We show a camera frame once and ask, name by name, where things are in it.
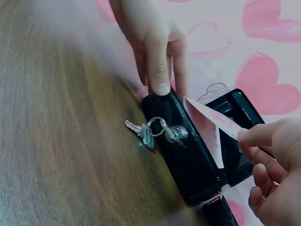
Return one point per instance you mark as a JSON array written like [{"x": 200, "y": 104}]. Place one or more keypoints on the silver key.
[
  {"x": 144, "y": 135},
  {"x": 175, "y": 135}
]

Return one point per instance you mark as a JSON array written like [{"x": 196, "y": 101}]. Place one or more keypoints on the pink banknote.
[{"x": 209, "y": 131}]

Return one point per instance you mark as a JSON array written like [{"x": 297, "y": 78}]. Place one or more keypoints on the person's right hand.
[{"x": 284, "y": 169}]

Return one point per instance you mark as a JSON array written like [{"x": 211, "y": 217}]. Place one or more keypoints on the black cash box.
[{"x": 188, "y": 162}]

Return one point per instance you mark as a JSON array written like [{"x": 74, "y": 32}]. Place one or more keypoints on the person's left hand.
[{"x": 150, "y": 35}]

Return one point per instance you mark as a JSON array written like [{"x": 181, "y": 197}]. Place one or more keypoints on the black plastic tray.
[{"x": 217, "y": 214}]

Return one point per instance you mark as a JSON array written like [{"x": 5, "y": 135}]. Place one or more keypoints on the person's left fingers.
[{"x": 158, "y": 70}]

